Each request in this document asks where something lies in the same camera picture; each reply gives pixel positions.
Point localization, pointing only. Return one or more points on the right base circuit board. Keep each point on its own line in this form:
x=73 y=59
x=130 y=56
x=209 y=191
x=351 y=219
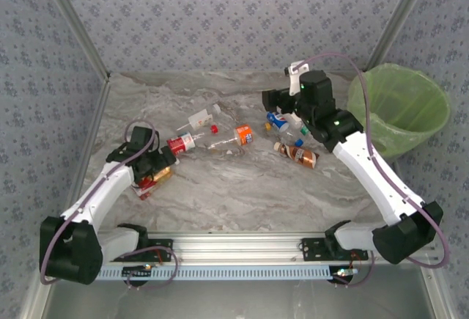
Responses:
x=342 y=272

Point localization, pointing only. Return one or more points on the amber tea bottle white cap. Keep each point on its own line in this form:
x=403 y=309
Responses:
x=155 y=181

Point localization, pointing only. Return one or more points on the clear bottle with blue label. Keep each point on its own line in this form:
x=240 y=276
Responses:
x=277 y=121

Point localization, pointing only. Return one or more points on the clear bottle with green label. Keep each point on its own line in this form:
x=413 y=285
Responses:
x=304 y=130

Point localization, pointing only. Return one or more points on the left base circuit board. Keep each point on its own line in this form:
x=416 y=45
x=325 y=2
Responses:
x=137 y=270

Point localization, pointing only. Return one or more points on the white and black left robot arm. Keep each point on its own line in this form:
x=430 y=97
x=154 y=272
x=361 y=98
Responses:
x=110 y=183

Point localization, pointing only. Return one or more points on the brown drink bottle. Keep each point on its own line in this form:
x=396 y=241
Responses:
x=298 y=154

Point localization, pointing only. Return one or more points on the green plastic bin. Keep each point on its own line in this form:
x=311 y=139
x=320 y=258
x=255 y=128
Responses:
x=394 y=152

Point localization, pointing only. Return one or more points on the clear bottle with orange label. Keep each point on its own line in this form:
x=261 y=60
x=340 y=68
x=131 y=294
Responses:
x=243 y=135

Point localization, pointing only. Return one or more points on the grey metal sheet panel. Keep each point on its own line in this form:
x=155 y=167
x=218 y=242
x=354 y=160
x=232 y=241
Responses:
x=234 y=300

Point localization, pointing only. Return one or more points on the green trash bin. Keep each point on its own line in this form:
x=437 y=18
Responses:
x=403 y=106

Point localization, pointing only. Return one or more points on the clear bottle with white label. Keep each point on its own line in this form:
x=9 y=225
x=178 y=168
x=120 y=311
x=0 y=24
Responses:
x=199 y=118

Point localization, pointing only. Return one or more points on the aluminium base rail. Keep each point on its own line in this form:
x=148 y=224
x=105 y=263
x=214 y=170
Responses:
x=234 y=247

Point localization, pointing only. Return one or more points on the base circuit board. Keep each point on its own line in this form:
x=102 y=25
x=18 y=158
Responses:
x=137 y=270
x=342 y=272

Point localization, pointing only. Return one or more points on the aluminium side frame rail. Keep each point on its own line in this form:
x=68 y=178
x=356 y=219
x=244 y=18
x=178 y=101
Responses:
x=436 y=286
x=89 y=139

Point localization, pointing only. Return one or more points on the aluminium frame post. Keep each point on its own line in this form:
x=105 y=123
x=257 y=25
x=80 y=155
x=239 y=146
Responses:
x=73 y=22
x=403 y=11

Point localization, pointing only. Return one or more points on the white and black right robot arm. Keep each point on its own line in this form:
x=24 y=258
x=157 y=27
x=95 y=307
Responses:
x=370 y=172

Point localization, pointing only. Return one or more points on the clear bottle with red label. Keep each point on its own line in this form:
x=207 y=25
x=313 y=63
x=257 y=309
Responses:
x=181 y=144

